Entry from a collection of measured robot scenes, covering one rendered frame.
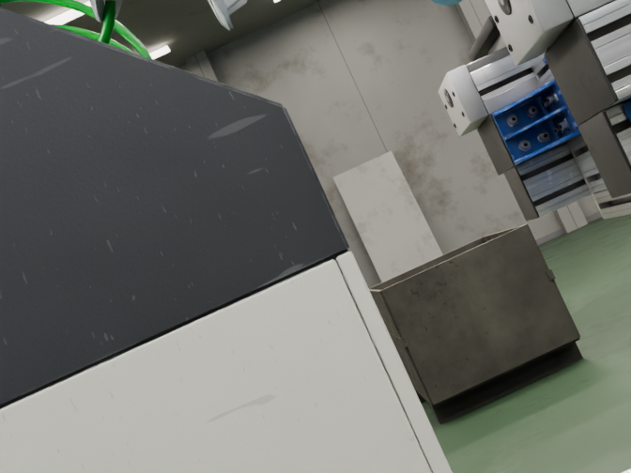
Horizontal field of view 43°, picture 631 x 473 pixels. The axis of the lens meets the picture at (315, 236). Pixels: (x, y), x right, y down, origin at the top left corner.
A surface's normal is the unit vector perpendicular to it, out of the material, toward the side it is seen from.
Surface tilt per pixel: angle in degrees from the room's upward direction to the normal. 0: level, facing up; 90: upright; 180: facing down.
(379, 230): 75
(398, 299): 90
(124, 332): 90
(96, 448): 90
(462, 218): 90
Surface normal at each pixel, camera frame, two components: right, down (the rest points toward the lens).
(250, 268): 0.07, -0.09
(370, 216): -0.15, -0.28
